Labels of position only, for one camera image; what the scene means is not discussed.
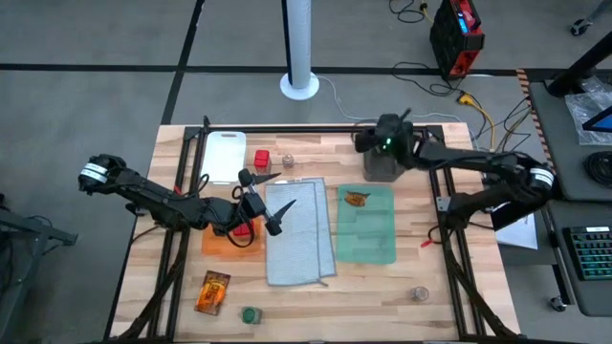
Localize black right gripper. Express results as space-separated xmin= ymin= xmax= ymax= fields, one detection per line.
xmin=354 ymin=108 xmax=422 ymax=168

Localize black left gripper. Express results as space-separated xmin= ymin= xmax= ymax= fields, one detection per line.
xmin=231 ymin=167 xmax=298 ymax=238

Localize orange spice packet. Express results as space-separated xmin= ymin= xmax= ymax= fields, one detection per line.
xmin=343 ymin=190 xmax=372 ymax=208
xmin=194 ymin=269 xmax=232 ymax=316

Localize smoke grey plastic bin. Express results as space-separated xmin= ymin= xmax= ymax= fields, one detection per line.
xmin=361 ymin=142 xmax=407 ymax=183

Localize grey woven dish cloth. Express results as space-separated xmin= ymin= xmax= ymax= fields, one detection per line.
xmin=264 ymin=177 xmax=338 ymax=288

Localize white plastic bin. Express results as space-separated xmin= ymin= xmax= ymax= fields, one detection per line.
xmin=199 ymin=130 xmax=249 ymax=186

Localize orange translucent plastic bin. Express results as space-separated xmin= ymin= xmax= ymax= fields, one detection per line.
xmin=200 ymin=217 xmax=265 ymax=259

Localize green silicone mat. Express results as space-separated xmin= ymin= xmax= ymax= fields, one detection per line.
xmin=336 ymin=183 xmax=398 ymax=266

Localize red and black tool case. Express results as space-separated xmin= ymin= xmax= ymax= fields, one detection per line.
xmin=428 ymin=0 xmax=486 ymax=81

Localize tower fan with round base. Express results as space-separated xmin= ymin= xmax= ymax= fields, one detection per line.
xmin=279 ymin=0 xmax=320 ymax=101

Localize white paper sheet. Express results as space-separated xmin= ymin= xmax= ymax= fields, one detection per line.
xmin=494 ymin=203 xmax=539 ymax=251

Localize dark grey desk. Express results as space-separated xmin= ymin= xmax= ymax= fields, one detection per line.
xmin=544 ymin=199 xmax=612 ymax=319
xmin=528 ymin=71 xmax=612 ymax=203

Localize clear plastic bag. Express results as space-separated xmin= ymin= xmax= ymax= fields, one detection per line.
xmin=563 ymin=75 xmax=612 ymax=147

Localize black slanted beam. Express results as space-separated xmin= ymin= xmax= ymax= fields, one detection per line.
xmin=546 ymin=31 xmax=612 ymax=98

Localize blue screen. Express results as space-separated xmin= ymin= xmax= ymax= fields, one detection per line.
xmin=581 ymin=105 xmax=612 ymax=134

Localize backlit keyboard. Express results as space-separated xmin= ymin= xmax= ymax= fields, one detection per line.
xmin=562 ymin=225 xmax=612 ymax=282

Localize black metal stand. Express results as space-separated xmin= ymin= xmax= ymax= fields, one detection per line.
xmin=0 ymin=193 xmax=79 ymax=344

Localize white floor cable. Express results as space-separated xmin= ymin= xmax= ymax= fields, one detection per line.
xmin=315 ymin=75 xmax=479 ymax=144

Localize black floor cable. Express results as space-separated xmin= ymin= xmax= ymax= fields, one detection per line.
xmin=387 ymin=0 xmax=429 ymax=24
xmin=477 ymin=93 xmax=535 ymax=159
xmin=390 ymin=60 xmax=463 ymax=97

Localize black aluminium rig frame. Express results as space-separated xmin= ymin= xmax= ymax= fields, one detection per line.
xmin=109 ymin=114 xmax=517 ymax=344

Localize yellow plug with cable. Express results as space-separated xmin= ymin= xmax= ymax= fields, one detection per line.
xmin=456 ymin=92 xmax=498 ymax=149

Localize coiled black cable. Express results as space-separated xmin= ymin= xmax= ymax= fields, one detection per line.
xmin=583 ymin=150 xmax=612 ymax=188

